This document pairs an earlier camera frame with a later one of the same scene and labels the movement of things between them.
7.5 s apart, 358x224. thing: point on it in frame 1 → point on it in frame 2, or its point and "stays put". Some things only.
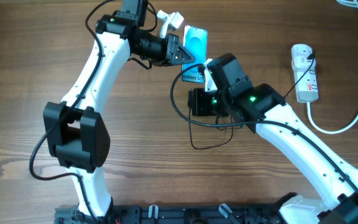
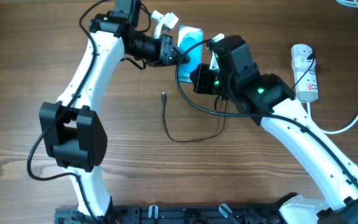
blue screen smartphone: (195, 42) stays put
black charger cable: (311, 58) → (309, 62)
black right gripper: (198, 102) → (201, 79)
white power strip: (307, 86) stays put
